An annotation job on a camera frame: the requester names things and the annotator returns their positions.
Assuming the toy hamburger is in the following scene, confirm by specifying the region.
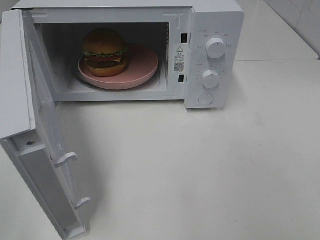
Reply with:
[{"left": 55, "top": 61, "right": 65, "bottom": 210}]
[{"left": 82, "top": 28, "right": 128, "bottom": 77}]

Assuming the round white door button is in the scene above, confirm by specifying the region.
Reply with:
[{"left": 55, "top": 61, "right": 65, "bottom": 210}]
[{"left": 198, "top": 93, "right": 214, "bottom": 106}]

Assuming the lower white dial knob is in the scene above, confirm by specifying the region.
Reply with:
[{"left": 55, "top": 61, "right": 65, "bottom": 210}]
[{"left": 201, "top": 70, "right": 220, "bottom": 89}]

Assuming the white microwave oven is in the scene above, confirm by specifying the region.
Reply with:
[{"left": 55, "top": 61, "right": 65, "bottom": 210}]
[{"left": 10, "top": 0, "right": 244, "bottom": 109}]

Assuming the glass microwave turntable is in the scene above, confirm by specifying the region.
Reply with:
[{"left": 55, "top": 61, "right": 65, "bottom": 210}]
[{"left": 74, "top": 61, "right": 162, "bottom": 91}]

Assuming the white warning label sticker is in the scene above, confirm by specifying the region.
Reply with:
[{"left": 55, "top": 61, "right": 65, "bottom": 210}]
[{"left": 173, "top": 44, "right": 186, "bottom": 73}]

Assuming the white dial knob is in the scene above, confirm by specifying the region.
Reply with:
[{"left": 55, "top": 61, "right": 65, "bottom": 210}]
[
  {"left": 204, "top": 35, "right": 227, "bottom": 59},
  {"left": 201, "top": 70, "right": 220, "bottom": 89}
]

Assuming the pink round plate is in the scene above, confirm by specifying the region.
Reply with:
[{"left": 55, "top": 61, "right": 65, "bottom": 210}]
[{"left": 77, "top": 43, "right": 159, "bottom": 91}]

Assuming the upper white dial knob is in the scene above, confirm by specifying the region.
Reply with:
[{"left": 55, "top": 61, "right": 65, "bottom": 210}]
[{"left": 204, "top": 35, "right": 227, "bottom": 59}]

